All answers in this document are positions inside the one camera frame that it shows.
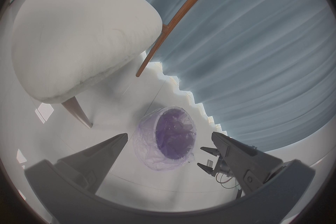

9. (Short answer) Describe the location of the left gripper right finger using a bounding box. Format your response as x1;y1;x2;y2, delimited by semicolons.
212;131;284;196

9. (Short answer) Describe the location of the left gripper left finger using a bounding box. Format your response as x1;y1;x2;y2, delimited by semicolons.
55;133;128;194

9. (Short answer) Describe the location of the purple plastic bag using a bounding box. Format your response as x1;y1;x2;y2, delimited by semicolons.
132;106;197;172

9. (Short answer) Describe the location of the white trash bin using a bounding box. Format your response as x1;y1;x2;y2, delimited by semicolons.
135;107;197;169

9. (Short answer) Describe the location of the pale blue curtain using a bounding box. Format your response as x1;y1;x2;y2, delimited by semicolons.
47;0;336;153

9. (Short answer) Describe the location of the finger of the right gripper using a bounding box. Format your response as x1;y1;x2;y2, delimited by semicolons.
200;146;219;158
197;163;214;177

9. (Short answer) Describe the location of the white cushioned wooden chair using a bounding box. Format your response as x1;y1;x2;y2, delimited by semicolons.
12;0;264;129

